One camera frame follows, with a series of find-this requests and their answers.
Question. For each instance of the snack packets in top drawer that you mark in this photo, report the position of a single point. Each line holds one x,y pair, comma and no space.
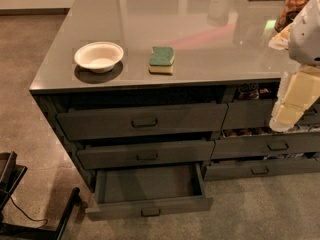
254,91

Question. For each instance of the grey drawer cabinet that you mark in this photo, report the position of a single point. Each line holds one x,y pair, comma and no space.
218,45

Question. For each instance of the grey drawer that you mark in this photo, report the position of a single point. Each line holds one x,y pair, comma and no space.
261,168
257,113
250,146
145,154
141,121
148,192

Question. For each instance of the green yellow sponge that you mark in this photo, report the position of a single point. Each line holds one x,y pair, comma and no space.
161,60

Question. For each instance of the white paper bowl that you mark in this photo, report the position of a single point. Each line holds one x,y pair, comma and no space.
99,57

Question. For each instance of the glass jar of nuts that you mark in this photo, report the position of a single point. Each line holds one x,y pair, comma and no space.
289,11

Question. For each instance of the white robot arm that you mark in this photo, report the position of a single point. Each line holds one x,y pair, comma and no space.
304,36

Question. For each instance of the black chair frame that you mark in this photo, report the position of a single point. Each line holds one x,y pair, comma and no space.
43,193

